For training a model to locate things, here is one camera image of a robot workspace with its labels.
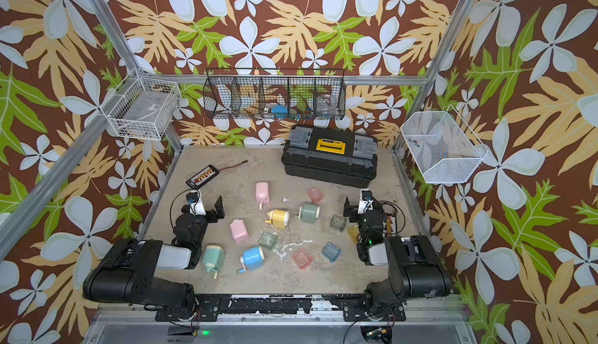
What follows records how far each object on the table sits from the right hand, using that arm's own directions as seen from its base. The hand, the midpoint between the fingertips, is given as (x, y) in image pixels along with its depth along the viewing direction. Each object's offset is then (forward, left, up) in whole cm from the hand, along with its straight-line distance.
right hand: (359, 196), depth 90 cm
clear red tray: (-21, +23, -9) cm, 32 cm away
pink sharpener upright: (+2, +39, -2) cm, 39 cm away
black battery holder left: (+18, +68, -7) cm, 70 cm away
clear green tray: (-14, +36, -9) cm, 40 cm away
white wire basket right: (+11, -29, +17) cm, 36 cm away
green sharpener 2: (-23, +53, -3) cm, 58 cm away
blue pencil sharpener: (-23, +40, -3) cm, 46 cm away
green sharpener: (-6, +20, -2) cm, 21 cm away
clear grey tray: (-6, +8, -11) cm, 14 cm away
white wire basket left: (+24, +83, +25) cm, 90 cm away
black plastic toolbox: (+14, +10, +8) cm, 19 cm away
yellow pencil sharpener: (-8, +32, -2) cm, 33 cm away
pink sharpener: (-15, +45, -3) cm, 48 cm away
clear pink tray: (+7, +17, -9) cm, 20 cm away
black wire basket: (+38, +19, +22) cm, 48 cm away
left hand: (0, +59, +2) cm, 59 cm away
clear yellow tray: (-10, +2, -10) cm, 14 cm away
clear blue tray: (-18, +12, -9) cm, 24 cm away
